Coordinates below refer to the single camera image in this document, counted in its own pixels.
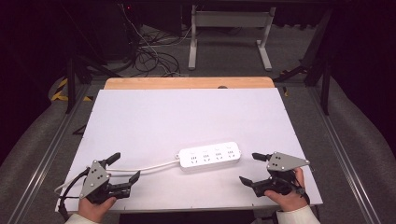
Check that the aluminium floor rail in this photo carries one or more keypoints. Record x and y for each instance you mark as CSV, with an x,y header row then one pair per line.
x,y
46,158
342,155

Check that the white power strip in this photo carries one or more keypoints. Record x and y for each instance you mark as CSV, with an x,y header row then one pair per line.
x,y
210,155

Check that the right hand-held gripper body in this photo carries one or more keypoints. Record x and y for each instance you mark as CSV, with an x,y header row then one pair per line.
x,y
285,162

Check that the person's right hand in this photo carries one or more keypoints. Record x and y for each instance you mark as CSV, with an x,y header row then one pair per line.
x,y
289,202

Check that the black metal stand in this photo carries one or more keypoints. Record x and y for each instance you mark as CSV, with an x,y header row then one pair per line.
x,y
76,74
323,71

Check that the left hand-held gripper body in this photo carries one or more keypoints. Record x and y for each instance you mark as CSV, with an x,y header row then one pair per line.
x,y
95,179

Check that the yellow black hazard tape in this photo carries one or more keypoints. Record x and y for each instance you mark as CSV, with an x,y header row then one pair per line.
x,y
60,90

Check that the white metal stand frame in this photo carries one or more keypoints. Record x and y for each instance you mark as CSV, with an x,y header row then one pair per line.
x,y
230,19

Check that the white board sheet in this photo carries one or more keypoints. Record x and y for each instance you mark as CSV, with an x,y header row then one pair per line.
x,y
186,121

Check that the person's left hand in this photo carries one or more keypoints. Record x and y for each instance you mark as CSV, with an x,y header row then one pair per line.
x,y
93,211

